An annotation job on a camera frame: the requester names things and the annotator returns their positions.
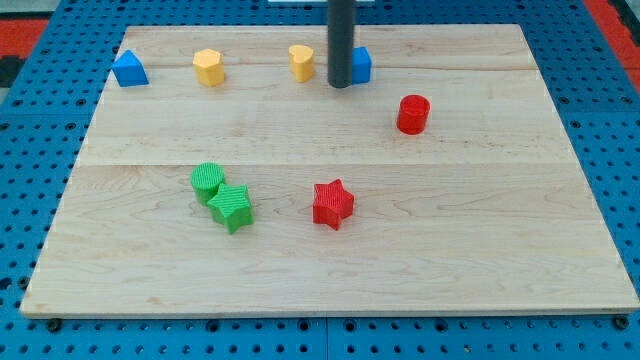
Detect red star block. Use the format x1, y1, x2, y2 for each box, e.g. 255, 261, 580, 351
312, 179, 355, 230

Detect green star block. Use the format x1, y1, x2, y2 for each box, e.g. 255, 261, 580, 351
206, 184, 254, 234

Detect light wooden board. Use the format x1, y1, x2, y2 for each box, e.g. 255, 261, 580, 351
20, 24, 639, 319

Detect green cylinder block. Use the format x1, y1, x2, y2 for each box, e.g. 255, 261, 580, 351
190, 162, 225, 206

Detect red cylinder block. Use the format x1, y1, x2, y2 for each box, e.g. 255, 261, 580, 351
396, 94, 431, 135

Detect yellow heart block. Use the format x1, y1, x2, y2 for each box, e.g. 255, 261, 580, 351
288, 44, 315, 83

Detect blue cube block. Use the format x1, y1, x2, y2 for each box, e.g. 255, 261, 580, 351
352, 47, 372, 84

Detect yellow pentagon block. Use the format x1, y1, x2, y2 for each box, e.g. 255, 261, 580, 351
192, 49, 225, 87

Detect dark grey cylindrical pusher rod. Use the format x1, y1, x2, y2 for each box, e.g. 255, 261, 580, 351
327, 0, 355, 89

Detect blue triangle block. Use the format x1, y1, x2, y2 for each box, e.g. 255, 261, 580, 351
111, 50, 149, 87

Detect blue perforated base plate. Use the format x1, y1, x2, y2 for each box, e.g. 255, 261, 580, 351
1, 0, 639, 359

